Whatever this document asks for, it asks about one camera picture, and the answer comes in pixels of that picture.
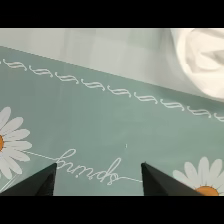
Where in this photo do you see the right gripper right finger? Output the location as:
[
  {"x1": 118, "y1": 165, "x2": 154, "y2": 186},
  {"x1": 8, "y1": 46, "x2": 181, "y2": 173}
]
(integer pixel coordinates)
[{"x1": 140, "y1": 162, "x2": 204, "y2": 197}]

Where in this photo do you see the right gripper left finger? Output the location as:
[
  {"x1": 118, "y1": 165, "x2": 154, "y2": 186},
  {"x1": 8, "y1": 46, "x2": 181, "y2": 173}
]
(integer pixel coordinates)
[{"x1": 0, "y1": 162, "x2": 58, "y2": 197}]

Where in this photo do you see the white garment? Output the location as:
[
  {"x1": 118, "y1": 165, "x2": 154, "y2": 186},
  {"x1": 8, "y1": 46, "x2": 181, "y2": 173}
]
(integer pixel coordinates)
[{"x1": 170, "y1": 28, "x2": 224, "y2": 100}]

